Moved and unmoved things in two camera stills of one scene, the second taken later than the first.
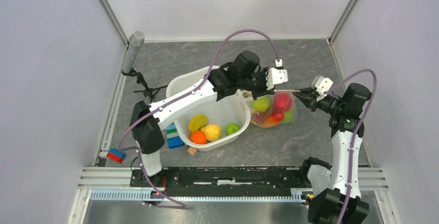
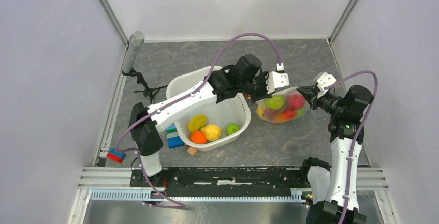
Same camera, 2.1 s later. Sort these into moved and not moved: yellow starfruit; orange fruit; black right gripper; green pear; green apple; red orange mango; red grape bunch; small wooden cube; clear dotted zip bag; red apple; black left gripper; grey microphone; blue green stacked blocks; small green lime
Moved: green pear; red orange mango; red apple; green apple; red grape bunch; clear dotted zip bag
Not moved: blue green stacked blocks; yellow starfruit; orange fruit; grey microphone; small wooden cube; black left gripper; small green lime; black right gripper
